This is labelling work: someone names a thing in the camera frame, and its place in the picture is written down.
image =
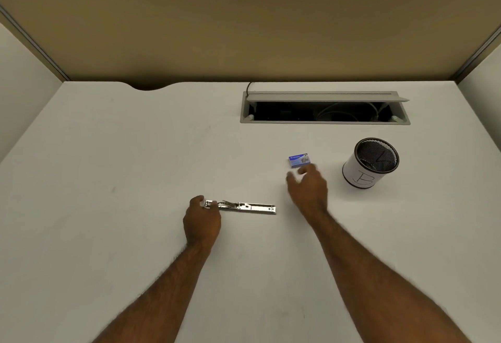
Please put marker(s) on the person's left hand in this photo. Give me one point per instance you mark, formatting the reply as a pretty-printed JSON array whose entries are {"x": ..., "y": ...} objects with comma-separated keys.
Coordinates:
[{"x": 201, "y": 223}]

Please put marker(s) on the person's right hand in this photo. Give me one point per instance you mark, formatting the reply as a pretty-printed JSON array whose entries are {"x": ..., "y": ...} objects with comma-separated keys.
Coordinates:
[{"x": 311, "y": 192}]

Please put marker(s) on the person's right thumb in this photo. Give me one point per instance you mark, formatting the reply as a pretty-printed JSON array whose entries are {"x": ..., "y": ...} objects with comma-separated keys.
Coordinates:
[{"x": 292, "y": 180}]

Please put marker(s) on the person's left thumb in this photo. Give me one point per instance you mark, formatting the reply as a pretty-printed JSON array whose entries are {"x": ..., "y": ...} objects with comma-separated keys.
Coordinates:
[{"x": 198, "y": 199}]

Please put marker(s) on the silver metal stapler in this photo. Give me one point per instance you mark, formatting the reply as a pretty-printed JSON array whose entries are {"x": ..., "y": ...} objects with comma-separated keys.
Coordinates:
[{"x": 244, "y": 207}]

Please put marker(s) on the person's right forearm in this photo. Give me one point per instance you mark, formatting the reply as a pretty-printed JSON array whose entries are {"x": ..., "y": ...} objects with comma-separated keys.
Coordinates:
[{"x": 377, "y": 280}]

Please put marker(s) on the person's left forearm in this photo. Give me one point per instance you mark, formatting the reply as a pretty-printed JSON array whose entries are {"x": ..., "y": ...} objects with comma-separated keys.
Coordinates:
[{"x": 150, "y": 295}]

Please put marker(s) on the small blue staple box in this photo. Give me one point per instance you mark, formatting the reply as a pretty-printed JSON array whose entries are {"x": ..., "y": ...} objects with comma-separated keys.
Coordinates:
[{"x": 299, "y": 160}]

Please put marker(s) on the black mesh pen cup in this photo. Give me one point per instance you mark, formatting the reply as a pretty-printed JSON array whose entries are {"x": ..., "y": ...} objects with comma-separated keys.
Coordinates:
[{"x": 370, "y": 164}]

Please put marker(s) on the tan desk partition panel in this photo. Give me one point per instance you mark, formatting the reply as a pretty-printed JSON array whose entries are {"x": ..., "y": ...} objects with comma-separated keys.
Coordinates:
[{"x": 250, "y": 25}]

